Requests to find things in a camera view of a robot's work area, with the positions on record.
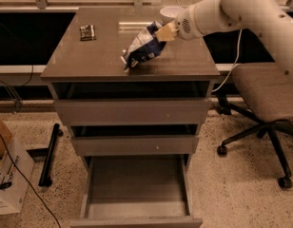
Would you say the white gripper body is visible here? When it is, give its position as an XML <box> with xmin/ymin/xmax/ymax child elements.
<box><xmin>176</xmin><ymin>0</ymin><xmax>231</xmax><ymax>40</ymax></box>

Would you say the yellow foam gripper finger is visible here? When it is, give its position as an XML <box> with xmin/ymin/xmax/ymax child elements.
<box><xmin>155</xmin><ymin>21</ymin><xmax>178</xmax><ymax>42</ymax></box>

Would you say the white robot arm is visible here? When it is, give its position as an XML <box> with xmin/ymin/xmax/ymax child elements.
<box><xmin>155</xmin><ymin>0</ymin><xmax>293</xmax><ymax>84</ymax></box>

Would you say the grey drawer cabinet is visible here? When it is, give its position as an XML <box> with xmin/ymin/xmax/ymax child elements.
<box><xmin>42</xmin><ymin>8</ymin><xmax>219</xmax><ymax>160</ymax></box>

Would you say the grey top drawer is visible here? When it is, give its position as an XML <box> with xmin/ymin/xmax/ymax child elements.
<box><xmin>54</xmin><ymin>99</ymin><xmax>209</xmax><ymax>126</ymax></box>

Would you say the grey drawer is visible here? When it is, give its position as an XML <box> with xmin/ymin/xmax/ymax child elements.
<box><xmin>69</xmin><ymin>155</ymin><xmax>203</xmax><ymax>228</ymax></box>
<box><xmin>71</xmin><ymin>135</ymin><xmax>199</xmax><ymax>156</ymax></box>
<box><xmin>54</xmin><ymin>99</ymin><xmax>209</xmax><ymax>126</ymax></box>

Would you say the grey middle drawer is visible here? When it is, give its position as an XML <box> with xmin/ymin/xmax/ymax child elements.
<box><xmin>71</xmin><ymin>135</ymin><xmax>199</xmax><ymax>156</ymax></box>

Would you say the grey bottom drawer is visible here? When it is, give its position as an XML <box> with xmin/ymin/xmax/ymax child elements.
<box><xmin>69</xmin><ymin>155</ymin><xmax>203</xmax><ymax>228</ymax></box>

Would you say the white bowl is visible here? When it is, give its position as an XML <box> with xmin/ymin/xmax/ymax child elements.
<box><xmin>160</xmin><ymin>6</ymin><xmax>185</xmax><ymax>25</ymax></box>

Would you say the small dark snack bar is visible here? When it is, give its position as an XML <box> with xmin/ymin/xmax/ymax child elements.
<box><xmin>80</xmin><ymin>25</ymin><xmax>96</xmax><ymax>41</ymax></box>

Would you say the brown office chair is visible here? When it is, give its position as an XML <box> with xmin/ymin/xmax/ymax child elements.
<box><xmin>215</xmin><ymin>63</ymin><xmax>293</xmax><ymax>189</ymax></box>

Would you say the black metal bar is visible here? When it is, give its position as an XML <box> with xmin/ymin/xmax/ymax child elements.
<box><xmin>38</xmin><ymin>123</ymin><xmax>63</xmax><ymax>187</ymax></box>

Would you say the brown cardboard box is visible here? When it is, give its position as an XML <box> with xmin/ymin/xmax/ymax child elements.
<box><xmin>0</xmin><ymin>119</ymin><xmax>12</xmax><ymax>158</ymax></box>

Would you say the white cardboard box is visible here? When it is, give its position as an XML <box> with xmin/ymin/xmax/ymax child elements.
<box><xmin>0</xmin><ymin>137</ymin><xmax>34</xmax><ymax>215</ymax></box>

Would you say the white cable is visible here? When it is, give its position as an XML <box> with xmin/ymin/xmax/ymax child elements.
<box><xmin>211</xmin><ymin>28</ymin><xmax>244</xmax><ymax>93</ymax></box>

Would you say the black cable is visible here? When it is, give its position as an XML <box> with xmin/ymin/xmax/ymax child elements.
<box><xmin>0</xmin><ymin>126</ymin><xmax>62</xmax><ymax>228</ymax></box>

